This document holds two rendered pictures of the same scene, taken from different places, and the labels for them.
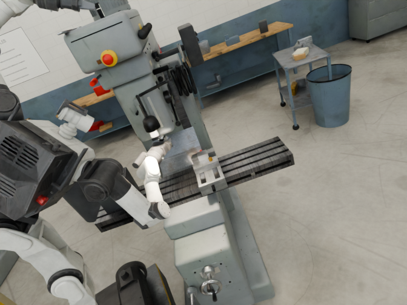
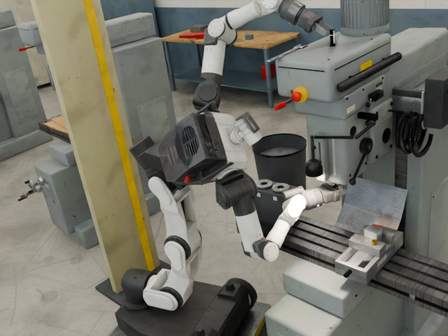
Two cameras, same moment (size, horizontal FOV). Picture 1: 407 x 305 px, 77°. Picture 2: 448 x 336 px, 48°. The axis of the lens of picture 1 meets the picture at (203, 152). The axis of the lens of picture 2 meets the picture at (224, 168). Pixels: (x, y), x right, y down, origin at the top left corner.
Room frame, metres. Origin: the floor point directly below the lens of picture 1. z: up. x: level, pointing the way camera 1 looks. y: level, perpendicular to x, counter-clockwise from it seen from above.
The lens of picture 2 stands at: (-0.47, -0.82, 2.38)
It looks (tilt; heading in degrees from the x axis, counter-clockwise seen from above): 25 degrees down; 43
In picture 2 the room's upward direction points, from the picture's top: 8 degrees counter-clockwise
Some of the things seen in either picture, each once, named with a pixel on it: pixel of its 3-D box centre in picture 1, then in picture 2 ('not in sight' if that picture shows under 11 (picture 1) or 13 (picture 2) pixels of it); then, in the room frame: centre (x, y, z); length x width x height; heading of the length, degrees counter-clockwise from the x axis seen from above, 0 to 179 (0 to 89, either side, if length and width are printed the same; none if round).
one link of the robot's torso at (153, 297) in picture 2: not in sight; (169, 289); (0.85, 0.95, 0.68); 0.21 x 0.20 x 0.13; 104
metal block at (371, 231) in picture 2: (203, 157); (373, 234); (1.31, 0.01, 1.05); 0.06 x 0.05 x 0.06; 87
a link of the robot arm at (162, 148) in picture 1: (158, 152); (321, 196); (1.24, 0.22, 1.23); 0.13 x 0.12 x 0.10; 63
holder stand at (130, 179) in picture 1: (115, 189); (273, 202); (1.37, 0.59, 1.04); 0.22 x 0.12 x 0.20; 93
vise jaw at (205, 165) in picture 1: (206, 164); (367, 245); (1.26, 0.01, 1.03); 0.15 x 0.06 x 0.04; 87
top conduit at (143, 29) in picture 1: (145, 29); (370, 71); (1.35, 0.04, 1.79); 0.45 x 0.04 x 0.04; 176
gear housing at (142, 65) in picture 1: (128, 63); (340, 93); (1.37, 0.18, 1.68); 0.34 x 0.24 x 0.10; 176
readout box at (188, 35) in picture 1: (191, 44); (445, 97); (1.60, -0.17, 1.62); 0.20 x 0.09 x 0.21; 176
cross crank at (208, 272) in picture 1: (209, 281); not in sight; (0.83, 0.22, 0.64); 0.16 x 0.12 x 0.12; 176
